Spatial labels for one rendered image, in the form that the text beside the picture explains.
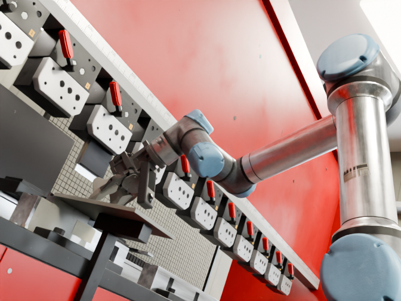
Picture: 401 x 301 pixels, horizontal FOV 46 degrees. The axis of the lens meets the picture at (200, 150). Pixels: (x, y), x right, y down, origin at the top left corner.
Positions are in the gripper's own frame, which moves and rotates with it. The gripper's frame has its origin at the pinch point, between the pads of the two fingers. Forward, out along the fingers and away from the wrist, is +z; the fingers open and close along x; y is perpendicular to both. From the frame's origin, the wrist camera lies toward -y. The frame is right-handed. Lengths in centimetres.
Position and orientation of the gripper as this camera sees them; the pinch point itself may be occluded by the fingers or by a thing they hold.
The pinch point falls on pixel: (98, 207)
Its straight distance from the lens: 122.9
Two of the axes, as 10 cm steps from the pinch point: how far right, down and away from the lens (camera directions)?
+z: -8.0, 6.0, 0.6
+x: -4.2, -4.8, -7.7
